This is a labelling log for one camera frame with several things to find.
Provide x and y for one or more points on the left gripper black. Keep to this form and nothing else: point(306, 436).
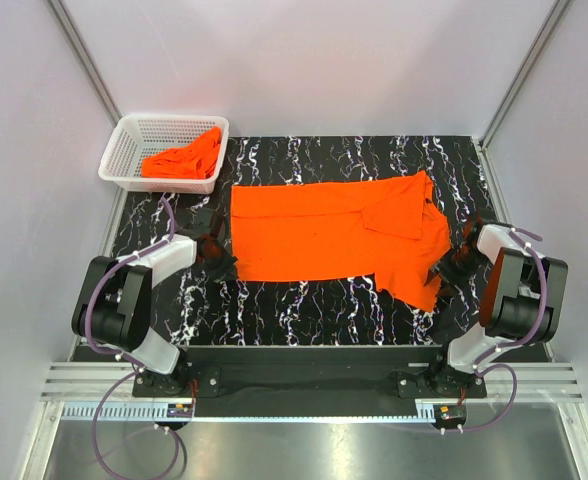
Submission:
point(227, 271)

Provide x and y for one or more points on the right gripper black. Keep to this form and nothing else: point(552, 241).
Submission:
point(455, 281)

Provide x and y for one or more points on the orange t shirt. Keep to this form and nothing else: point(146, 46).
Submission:
point(390, 229)

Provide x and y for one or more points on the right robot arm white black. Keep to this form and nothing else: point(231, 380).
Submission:
point(521, 304)

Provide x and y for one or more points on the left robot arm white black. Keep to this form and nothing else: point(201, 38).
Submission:
point(114, 306)

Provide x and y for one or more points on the orange t shirts in basket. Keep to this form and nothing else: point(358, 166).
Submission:
point(196, 161)

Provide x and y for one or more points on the black marble pattern mat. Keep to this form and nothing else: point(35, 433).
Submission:
point(190, 310)

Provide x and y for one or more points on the white plastic basket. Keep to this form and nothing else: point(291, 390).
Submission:
point(138, 136)

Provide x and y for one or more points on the right connector box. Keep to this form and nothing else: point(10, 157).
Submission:
point(450, 412)

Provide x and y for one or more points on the connector box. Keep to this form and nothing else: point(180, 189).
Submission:
point(180, 410)
point(450, 412)

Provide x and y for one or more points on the left connector box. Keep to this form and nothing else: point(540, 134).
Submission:
point(180, 410)

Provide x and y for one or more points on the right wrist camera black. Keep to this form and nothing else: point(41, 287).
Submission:
point(477, 220)

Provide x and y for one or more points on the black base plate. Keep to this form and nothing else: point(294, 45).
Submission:
point(307, 383)

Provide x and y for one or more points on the aluminium frame rail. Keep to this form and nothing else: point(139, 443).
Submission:
point(109, 392)

